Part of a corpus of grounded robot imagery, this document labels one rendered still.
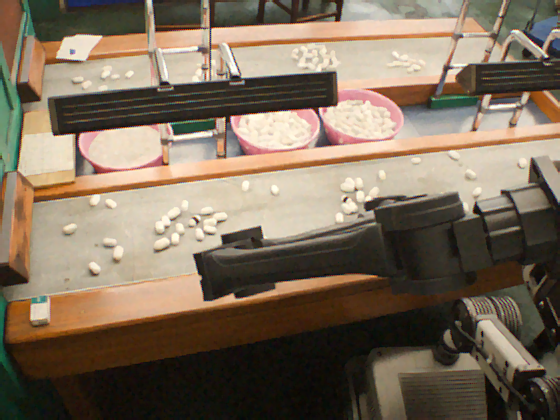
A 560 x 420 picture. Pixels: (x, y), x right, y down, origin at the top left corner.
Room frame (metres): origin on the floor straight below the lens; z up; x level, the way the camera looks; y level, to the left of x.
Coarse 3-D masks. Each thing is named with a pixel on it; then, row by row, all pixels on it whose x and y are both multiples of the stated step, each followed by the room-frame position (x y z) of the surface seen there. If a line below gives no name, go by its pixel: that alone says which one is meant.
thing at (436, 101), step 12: (468, 0) 1.63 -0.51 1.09; (504, 0) 1.68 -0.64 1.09; (504, 12) 1.68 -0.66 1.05; (456, 24) 1.63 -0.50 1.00; (456, 36) 1.63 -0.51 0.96; (468, 36) 1.64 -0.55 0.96; (480, 36) 1.66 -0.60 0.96; (492, 36) 1.67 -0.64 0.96; (492, 48) 1.68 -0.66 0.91; (444, 72) 1.63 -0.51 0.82; (432, 96) 1.64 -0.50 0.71; (444, 96) 1.65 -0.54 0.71; (456, 96) 1.66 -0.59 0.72; (468, 96) 1.67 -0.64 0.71; (432, 108) 1.62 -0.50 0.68
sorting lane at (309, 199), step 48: (528, 144) 1.39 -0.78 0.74; (144, 192) 0.98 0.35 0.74; (192, 192) 1.00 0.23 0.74; (240, 192) 1.02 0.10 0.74; (288, 192) 1.04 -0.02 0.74; (336, 192) 1.06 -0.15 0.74; (384, 192) 1.08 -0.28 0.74; (432, 192) 1.11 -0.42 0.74; (48, 240) 0.78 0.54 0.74; (96, 240) 0.80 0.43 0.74; (144, 240) 0.82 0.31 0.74; (192, 240) 0.83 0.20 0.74; (48, 288) 0.64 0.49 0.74; (96, 288) 0.66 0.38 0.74
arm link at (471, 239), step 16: (448, 224) 0.39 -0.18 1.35; (464, 224) 0.38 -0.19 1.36; (480, 224) 0.38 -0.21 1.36; (400, 240) 0.40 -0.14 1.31; (416, 240) 0.38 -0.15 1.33; (432, 240) 0.38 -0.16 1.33; (448, 240) 0.38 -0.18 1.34; (464, 240) 0.37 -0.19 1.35; (480, 240) 0.37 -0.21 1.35; (416, 256) 0.37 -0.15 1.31; (432, 256) 0.37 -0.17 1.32; (448, 256) 0.37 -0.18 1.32; (464, 256) 0.36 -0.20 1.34; (480, 256) 0.36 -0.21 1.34; (416, 272) 0.36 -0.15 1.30; (432, 272) 0.36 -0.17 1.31; (448, 272) 0.35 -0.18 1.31; (464, 272) 0.35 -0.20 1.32
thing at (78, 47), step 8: (64, 40) 1.66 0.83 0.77; (72, 40) 1.66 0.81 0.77; (80, 40) 1.67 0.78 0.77; (88, 40) 1.67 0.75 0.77; (96, 40) 1.68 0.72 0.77; (64, 48) 1.61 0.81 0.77; (72, 48) 1.61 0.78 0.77; (80, 48) 1.61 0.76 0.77; (88, 48) 1.62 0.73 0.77; (56, 56) 1.55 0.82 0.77; (64, 56) 1.55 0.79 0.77; (72, 56) 1.56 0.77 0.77; (80, 56) 1.56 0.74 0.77
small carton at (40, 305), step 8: (40, 296) 0.59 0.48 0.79; (48, 296) 0.60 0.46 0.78; (32, 304) 0.57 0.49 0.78; (40, 304) 0.57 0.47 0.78; (48, 304) 0.58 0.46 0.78; (32, 312) 0.55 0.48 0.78; (40, 312) 0.55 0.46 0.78; (48, 312) 0.56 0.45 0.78; (32, 320) 0.53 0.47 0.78; (40, 320) 0.54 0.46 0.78; (48, 320) 0.54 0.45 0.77
